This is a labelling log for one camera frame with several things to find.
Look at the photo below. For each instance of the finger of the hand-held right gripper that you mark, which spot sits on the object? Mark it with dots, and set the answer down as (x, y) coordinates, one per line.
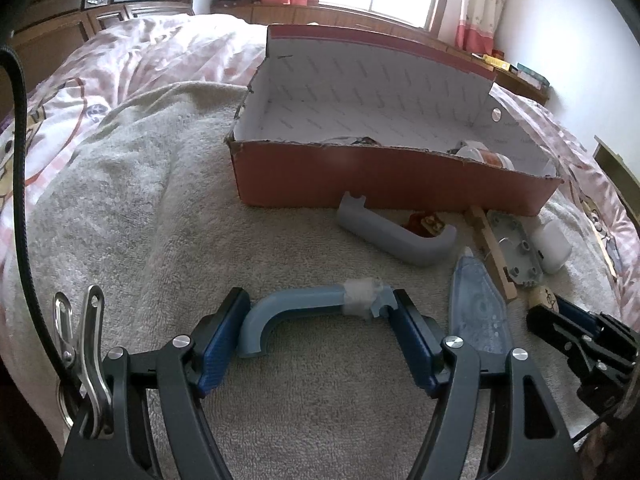
(580, 315)
(555, 325)

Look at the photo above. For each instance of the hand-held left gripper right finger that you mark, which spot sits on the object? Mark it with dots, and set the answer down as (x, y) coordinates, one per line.
(417, 345)

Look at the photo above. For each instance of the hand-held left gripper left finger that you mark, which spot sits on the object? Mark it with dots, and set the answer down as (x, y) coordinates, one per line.
(222, 345)

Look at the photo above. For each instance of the round wooden chess piece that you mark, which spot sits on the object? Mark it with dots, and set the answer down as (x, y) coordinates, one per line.
(542, 299)

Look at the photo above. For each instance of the blue correction tape dispenser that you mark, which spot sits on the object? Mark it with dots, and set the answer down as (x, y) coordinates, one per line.
(480, 310)

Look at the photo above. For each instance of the white earbud case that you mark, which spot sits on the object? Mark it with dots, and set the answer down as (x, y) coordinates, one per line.
(550, 247)

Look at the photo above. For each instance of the grey plastic plate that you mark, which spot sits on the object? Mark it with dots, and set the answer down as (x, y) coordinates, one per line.
(520, 255)

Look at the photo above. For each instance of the blue curved plastic piece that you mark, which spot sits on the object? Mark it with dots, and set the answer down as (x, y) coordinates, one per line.
(300, 300)

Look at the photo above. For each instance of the grey curved plastic piece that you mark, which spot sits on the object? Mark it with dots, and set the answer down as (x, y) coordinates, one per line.
(390, 240)

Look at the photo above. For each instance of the small red toy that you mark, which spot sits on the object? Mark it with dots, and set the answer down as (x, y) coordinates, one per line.
(425, 224)

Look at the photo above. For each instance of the red cardboard box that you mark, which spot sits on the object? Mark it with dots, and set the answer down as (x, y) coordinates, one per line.
(375, 180)

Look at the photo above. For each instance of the white jar with orange label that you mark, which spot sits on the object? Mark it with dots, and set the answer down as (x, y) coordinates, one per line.
(487, 157)

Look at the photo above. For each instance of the wooden stick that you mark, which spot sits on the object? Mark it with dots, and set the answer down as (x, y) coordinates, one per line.
(495, 260)

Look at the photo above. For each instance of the grey towel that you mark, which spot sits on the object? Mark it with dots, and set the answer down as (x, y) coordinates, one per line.
(150, 210)

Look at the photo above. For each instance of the wooden shelf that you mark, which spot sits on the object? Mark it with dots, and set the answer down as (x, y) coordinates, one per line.
(620, 165)

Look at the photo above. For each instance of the green book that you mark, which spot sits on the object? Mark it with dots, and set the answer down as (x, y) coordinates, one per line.
(532, 74)

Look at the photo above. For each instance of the yellow book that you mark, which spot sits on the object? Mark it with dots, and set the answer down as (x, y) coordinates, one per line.
(500, 61)

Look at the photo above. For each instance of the pink printed blanket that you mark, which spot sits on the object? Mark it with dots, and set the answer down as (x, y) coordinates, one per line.
(150, 50)

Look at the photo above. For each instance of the dark wooden headboard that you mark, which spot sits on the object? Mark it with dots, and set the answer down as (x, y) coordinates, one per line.
(65, 15)

